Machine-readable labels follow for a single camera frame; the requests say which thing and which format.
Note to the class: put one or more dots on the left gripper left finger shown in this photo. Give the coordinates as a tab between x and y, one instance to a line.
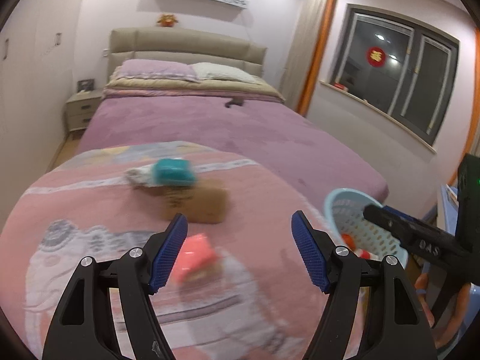
84	322

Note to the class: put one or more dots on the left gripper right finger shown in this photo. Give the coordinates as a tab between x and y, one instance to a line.
395	325

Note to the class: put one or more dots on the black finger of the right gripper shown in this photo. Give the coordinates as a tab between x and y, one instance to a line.
430	243

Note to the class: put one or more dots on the brown paper bag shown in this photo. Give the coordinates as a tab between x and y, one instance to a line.
205	202

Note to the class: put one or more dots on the light blue perforated basket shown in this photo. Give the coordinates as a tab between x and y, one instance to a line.
343	209

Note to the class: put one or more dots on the pink quilted blanket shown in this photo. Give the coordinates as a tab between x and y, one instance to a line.
239	288

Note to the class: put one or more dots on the dark framed window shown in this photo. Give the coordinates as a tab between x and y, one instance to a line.
415	84

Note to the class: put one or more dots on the teal item in wrapper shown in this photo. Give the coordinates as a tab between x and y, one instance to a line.
170	172

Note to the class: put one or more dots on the red round window sticker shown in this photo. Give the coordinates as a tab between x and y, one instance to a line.
376	56

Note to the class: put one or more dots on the beige nightstand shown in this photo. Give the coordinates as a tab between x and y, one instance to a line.
80	109

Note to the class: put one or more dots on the dark object on bed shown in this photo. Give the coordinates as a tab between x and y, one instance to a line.
234	102

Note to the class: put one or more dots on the purple covered bed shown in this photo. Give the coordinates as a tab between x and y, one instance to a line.
264	129

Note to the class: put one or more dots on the orange beige curtain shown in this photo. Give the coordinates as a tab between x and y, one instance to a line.
306	53

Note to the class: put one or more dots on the purple pillow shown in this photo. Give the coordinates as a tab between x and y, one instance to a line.
150	69

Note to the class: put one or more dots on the white pillow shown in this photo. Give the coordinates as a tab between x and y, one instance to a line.
213	71

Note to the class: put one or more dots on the white wardrobe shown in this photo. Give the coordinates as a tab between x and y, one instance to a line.
37	63

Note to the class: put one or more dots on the beige padded headboard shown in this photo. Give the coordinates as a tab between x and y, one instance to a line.
183	46

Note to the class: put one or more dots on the orange plush decoration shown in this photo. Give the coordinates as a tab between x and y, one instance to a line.
167	21

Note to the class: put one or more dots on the small picture frame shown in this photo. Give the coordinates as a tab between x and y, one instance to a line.
86	85

